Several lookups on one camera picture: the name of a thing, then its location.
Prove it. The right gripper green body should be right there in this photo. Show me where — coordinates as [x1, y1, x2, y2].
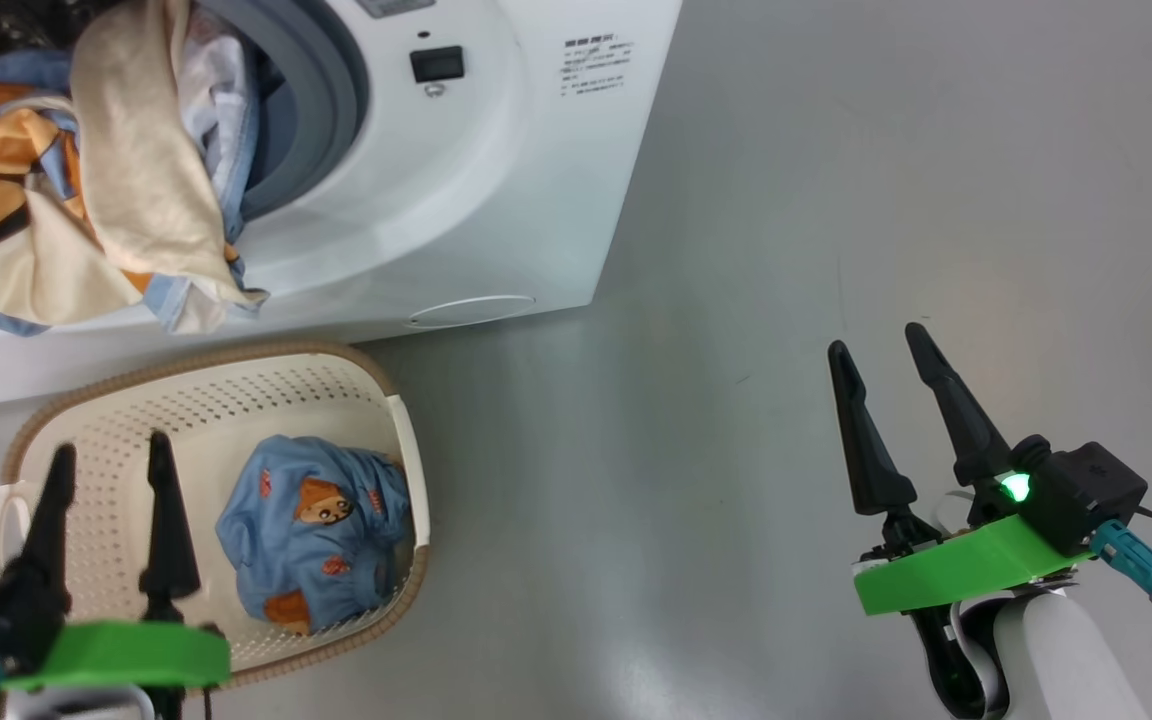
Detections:
[854, 515, 1077, 720]

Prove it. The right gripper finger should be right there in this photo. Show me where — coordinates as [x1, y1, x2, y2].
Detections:
[828, 340, 919, 551]
[904, 322, 1012, 521]

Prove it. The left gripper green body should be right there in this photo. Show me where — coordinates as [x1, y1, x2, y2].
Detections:
[1, 620, 232, 720]

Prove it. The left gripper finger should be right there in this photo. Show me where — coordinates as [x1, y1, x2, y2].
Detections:
[139, 430, 202, 621]
[1, 443, 77, 661]

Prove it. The blue cartoon print garment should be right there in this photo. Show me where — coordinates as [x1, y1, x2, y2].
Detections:
[216, 435, 415, 636]

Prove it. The blue garment with cream lining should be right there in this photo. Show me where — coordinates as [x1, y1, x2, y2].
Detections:
[0, 0, 272, 336]

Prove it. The white front-load washing machine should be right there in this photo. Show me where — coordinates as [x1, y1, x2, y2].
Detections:
[0, 0, 682, 411]

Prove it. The grey rubber door gasket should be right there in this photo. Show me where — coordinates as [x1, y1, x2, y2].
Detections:
[201, 0, 372, 223]

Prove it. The black square door lock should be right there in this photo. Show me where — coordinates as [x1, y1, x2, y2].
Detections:
[409, 45, 465, 84]

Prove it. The cream perforated laundry basket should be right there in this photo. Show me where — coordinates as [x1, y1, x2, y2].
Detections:
[0, 340, 432, 691]

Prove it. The round white filter cover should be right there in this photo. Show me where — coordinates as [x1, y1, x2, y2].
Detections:
[406, 293, 537, 329]

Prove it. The printed text label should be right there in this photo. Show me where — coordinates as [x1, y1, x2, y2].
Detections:
[561, 35, 634, 98]

